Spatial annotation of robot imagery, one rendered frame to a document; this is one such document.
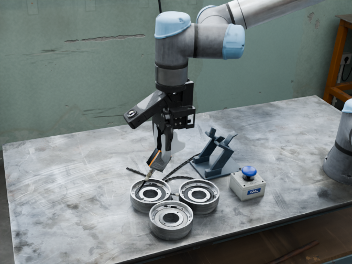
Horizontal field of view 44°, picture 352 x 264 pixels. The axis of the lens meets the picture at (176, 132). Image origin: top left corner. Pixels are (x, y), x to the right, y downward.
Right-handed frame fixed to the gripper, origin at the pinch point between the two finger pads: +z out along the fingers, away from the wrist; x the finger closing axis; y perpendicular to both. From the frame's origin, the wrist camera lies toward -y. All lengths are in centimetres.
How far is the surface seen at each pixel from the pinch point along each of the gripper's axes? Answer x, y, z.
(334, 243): -13, 55, 38
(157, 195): -2.1, -1.5, 10.3
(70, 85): 155, 9, 46
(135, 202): -2.8, -7.9, 10.2
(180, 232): -16.7, -2.0, 10.5
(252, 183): -8.8, 22.7, 8.7
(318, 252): -14, 48, 38
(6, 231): 97, -40, 93
